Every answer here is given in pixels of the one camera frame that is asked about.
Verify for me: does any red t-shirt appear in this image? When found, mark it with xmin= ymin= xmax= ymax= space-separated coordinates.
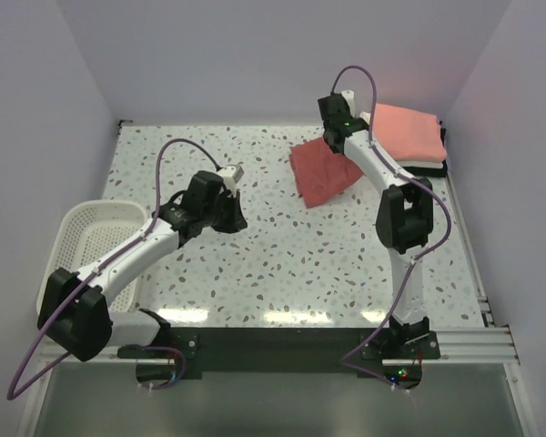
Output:
xmin=289 ymin=137 xmax=363 ymax=208

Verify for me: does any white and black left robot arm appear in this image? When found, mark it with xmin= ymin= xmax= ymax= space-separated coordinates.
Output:
xmin=37 ymin=165 xmax=248 ymax=361

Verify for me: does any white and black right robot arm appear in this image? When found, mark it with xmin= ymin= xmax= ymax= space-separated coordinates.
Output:
xmin=318 ymin=91 xmax=434 ymax=352

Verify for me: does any folded white t-shirt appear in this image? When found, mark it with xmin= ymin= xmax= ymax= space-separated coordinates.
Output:
xmin=359 ymin=111 xmax=444 ymax=170

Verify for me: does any folded salmon pink t-shirt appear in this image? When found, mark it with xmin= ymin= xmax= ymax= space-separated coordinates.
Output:
xmin=372 ymin=104 xmax=447 ymax=163

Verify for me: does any folded black t-shirt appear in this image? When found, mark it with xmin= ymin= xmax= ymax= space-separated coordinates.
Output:
xmin=405 ymin=122 xmax=449 ymax=178

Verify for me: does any white perforated plastic basket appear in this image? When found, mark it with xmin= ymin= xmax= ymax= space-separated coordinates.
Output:
xmin=35 ymin=200 xmax=148 ymax=309

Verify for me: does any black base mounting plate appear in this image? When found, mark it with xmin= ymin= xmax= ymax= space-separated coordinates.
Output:
xmin=117 ymin=328 xmax=441 ymax=384

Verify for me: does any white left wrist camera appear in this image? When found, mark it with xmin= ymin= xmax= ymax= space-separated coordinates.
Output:
xmin=217 ymin=164 xmax=244 ymax=197

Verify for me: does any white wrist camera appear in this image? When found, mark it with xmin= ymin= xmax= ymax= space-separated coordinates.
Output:
xmin=217 ymin=164 xmax=244 ymax=197
xmin=340 ymin=90 xmax=357 ymax=117

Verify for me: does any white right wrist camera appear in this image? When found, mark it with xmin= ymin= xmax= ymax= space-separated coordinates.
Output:
xmin=340 ymin=90 xmax=357 ymax=117

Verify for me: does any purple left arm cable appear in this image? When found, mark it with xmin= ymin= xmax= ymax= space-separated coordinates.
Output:
xmin=5 ymin=138 xmax=222 ymax=401

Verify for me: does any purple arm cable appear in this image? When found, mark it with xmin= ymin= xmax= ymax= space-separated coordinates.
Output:
xmin=330 ymin=66 xmax=452 ymax=379
xmin=5 ymin=138 xmax=222 ymax=401

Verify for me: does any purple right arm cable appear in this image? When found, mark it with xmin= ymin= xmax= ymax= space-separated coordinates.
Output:
xmin=330 ymin=66 xmax=452 ymax=379

